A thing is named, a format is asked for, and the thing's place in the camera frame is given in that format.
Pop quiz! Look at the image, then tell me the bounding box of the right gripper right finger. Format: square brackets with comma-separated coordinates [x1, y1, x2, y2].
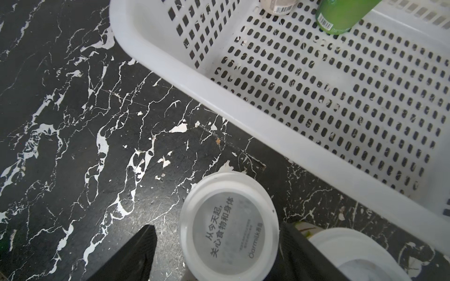
[268, 222, 348, 281]

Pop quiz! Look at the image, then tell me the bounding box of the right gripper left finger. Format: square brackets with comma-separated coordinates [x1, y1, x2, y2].
[89, 224, 158, 281]

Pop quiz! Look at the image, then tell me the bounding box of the yogurt cup row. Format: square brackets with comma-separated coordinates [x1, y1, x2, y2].
[315, 0, 381, 35]
[179, 172, 280, 281]
[294, 222, 411, 281]
[260, 0, 298, 16]

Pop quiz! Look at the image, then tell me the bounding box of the white plastic perforated basket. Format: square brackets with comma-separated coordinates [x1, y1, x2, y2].
[109, 1, 450, 254]

